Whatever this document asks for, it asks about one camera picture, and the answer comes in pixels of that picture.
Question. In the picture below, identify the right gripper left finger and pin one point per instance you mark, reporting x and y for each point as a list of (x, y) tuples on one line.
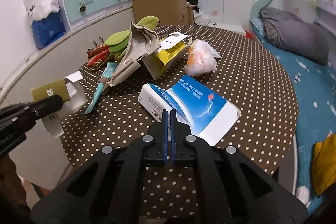
[(108, 187)]

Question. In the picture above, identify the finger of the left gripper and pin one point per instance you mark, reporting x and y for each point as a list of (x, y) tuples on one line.
[(45, 107)]

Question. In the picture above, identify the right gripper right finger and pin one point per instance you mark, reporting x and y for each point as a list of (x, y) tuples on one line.
[(230, 187)]

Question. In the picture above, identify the olive green small box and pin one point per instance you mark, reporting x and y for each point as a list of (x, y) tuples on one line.
[(73, 97)]

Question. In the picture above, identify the blue white medicine box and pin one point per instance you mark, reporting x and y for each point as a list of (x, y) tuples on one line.
[(209, 115)]

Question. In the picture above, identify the teal toothpaste tube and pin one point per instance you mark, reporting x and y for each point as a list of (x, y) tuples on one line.
[(105, 77)]

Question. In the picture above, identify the green plush toy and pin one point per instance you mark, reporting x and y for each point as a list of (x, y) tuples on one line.
[(118, 42)]

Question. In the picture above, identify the yellow white carton box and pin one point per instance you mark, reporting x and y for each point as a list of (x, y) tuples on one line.
[(172, 48)]

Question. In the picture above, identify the white plastic bag with peels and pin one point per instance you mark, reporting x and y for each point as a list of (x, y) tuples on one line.
[(201, 59)]

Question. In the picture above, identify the white low cabinet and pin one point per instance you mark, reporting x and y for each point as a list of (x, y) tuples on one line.
[(41, 159)]

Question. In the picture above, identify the red gold snack bag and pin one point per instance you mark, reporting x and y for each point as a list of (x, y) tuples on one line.
[(98, 56)]

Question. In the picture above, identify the blue shopping bag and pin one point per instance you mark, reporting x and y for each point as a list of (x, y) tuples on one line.
[(46, 31)]

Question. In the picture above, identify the yellow cloth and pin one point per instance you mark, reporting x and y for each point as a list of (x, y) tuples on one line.
[(323, 165)]

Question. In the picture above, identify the white shopping bag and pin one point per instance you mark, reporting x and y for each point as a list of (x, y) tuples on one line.
[(38, 10)]

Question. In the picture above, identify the teal drawer unit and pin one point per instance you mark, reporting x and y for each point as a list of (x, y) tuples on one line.
[(75, 13)]

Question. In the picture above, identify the teal bed sheet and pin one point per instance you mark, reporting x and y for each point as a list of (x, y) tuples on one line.
[(315, 90)]

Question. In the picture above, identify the red step platform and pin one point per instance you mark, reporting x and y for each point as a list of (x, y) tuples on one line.
[(250, 35)]

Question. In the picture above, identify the large cardboard box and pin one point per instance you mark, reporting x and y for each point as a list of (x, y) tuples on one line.
[(169, 12)]

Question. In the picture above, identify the grey folded blanket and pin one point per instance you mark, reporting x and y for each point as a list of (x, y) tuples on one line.
[(288, 32)]

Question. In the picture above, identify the white plastic bag on floor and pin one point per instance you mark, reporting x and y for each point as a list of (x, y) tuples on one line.
[(201, 19)]

